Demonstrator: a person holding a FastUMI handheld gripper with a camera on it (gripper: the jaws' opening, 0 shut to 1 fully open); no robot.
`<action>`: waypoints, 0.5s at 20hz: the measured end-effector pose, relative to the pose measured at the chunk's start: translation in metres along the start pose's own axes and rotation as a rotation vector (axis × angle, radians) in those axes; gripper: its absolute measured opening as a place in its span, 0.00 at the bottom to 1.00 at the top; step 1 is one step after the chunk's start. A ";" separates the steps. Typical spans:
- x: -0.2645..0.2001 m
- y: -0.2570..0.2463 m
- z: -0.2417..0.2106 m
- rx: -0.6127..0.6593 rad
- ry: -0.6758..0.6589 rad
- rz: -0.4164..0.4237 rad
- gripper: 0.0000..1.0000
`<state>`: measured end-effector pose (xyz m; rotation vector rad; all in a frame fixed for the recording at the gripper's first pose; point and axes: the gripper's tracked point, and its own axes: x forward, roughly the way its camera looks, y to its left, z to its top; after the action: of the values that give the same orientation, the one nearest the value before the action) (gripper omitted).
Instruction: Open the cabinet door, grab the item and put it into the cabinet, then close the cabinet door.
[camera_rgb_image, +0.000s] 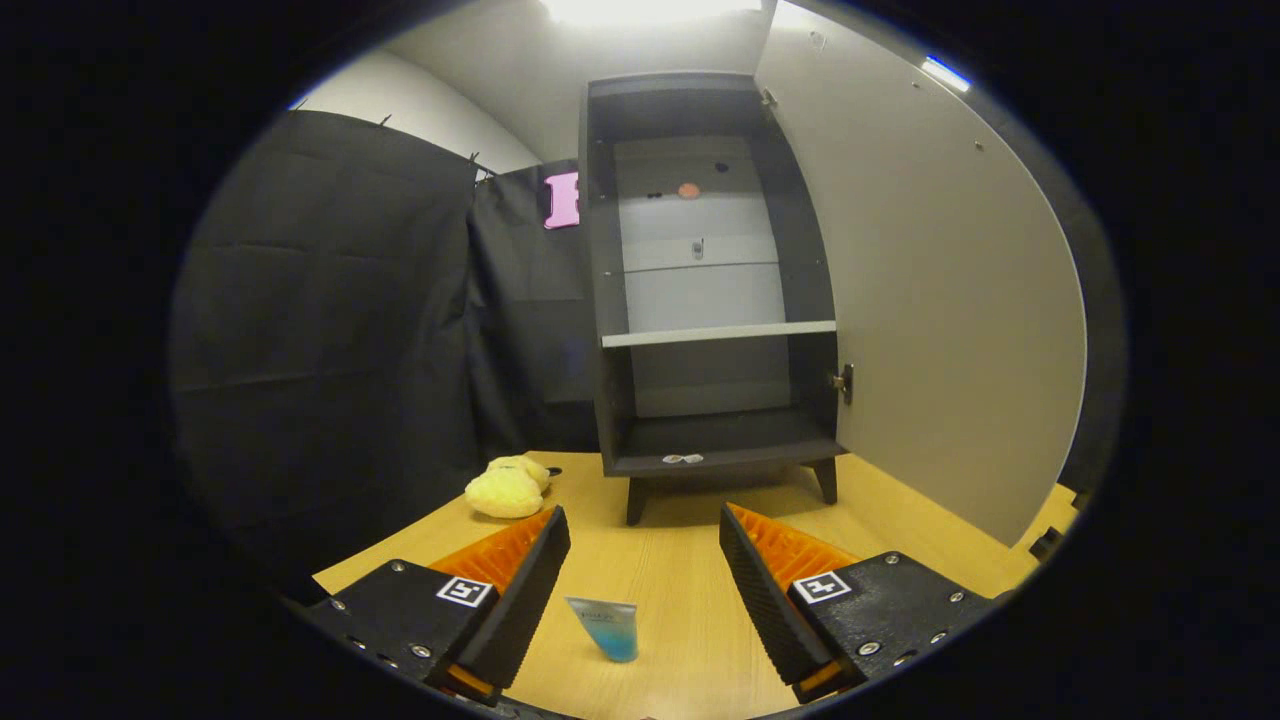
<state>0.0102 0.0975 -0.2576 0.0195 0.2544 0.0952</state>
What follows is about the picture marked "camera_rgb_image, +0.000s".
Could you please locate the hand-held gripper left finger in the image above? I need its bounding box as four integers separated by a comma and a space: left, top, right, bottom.
300, 505, 573, 709

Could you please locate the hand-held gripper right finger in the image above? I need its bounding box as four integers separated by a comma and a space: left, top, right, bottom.
718, 503, 1001, 703

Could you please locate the blue and white tube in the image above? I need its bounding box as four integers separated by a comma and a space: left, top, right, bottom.
566, 596, 639, 663

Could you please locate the beige cabinet door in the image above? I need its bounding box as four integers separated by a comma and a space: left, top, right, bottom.
752, 0, 1091, 549

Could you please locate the yellow plush toy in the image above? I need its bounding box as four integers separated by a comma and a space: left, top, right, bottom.
465, 456, 553, 519

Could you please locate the black backdrop cloth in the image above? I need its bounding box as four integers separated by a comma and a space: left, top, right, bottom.
168, 108, 601, 601

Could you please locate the double ceiling light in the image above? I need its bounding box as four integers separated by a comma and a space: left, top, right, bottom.
920, 55, 973, 94

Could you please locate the large ceiling light panel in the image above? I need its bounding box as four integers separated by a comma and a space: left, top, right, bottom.
540, 0, 766, 26

